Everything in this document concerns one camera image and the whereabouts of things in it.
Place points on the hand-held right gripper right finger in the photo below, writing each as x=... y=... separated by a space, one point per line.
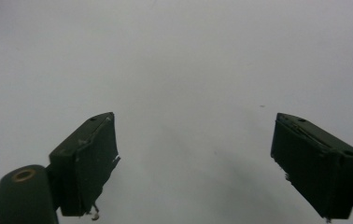
x=314 y=168

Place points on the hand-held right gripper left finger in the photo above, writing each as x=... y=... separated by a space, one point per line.
x=84 y=165

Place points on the pale blue table cloth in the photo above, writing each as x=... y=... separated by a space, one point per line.
x=177 y=62

